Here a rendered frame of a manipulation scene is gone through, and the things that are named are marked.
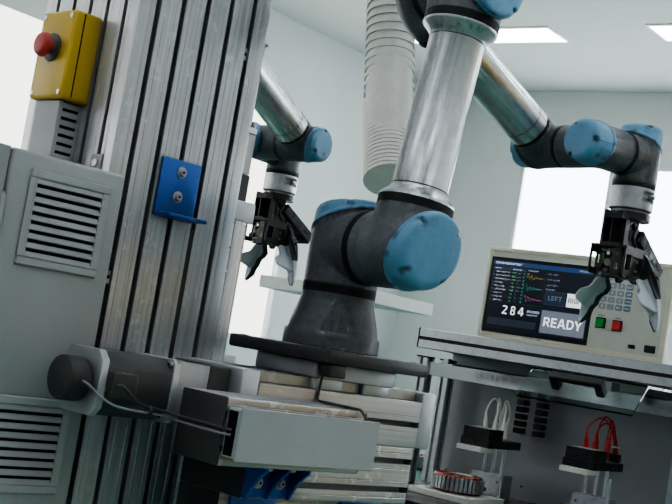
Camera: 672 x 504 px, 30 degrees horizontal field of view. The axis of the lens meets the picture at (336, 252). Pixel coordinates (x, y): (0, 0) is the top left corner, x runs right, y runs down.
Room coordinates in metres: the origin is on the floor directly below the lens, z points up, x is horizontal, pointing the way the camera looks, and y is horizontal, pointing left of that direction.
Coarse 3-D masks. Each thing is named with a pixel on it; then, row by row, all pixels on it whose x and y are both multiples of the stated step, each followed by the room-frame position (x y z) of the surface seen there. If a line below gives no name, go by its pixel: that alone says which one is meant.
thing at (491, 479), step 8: (472, 472) 2.77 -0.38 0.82; (480, 472) 2.76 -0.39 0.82; (488, 472) 2.77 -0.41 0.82; (488, 480) 2.75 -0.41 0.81; (496, 480) 2.74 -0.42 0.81; (504, 480) 2.74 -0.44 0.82; (488, 488) 2.75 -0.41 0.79; (496, 488) 2.74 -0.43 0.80; (504, 488) 2.75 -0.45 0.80; (496, 496) 2.73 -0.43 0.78; (504, 496) 2.75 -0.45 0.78
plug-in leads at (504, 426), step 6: (498, 402) 2.79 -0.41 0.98; (504, 402) 2.79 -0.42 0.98; (486, 408) 2.78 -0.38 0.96; (498, 408) 2.76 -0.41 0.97; (504, 408) 2.78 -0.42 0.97; (510, 408) 2.77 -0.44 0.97; (486, 414) 2.77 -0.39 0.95; (504, 414) 2.75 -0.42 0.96; (510, 414) 2.77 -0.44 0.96; (486, 420) 2.77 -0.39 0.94; (504, 420) 2.75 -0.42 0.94; (486, 426) 2.77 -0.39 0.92; (492, 426) 2.75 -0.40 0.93; (498, 426) 2.81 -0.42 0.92; (504, 426) 2.74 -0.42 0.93; (504, 432) 2.74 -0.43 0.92; (504, 438) 2.74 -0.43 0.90
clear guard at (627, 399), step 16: (528, 384) 2.43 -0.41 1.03; (544, 384) 2.42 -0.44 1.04; (608, 384) 2.36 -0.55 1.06; (624, 384) 2.35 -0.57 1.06; (544, 400) 2.39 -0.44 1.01; (560, 400) 2.37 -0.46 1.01; (576, 400) 2.35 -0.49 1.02; (592, 400) 2.34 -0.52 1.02; (608, 400) 2.33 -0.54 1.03; (624, 400) 2.31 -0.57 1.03; (640, 400) 2.30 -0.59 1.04
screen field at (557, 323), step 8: (544, 312) 2.72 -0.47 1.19; (552, 312) 2.70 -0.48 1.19; (560, 312) 2.69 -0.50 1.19; (544, 320) 2.71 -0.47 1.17; (552, 320) 2.70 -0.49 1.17; (560, 320) 2.69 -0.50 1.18; (568, 320) 2.68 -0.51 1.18; (576, 320) 2.67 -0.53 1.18; (544, 328) 2.71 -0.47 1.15; (552, 328) 2.70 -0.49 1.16; (560, 328) 2.69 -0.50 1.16; (568, 328) 2.68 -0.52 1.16; (576, 328) 2.67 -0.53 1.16; (568, 336) 2.68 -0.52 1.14; (576, 336) 2.67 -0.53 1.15
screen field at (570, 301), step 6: (546, 294) 2.72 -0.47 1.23; (552, 294) 2.71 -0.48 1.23; (558, 294) 2.70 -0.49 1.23; (564, 294) 2.69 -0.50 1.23; (570, 294) 2.68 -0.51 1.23; (546, 300) 2.72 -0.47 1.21; (552, 300) 2.71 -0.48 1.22; (558, 300) 2.70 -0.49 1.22; (564, 300) 2.69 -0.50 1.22; (570, 300) 2.68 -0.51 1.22; (576, 300) 2.67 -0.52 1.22; (564, 306) 2.69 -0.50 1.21; (570, 306) 2.68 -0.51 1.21; (576, 306) 2.67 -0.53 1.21
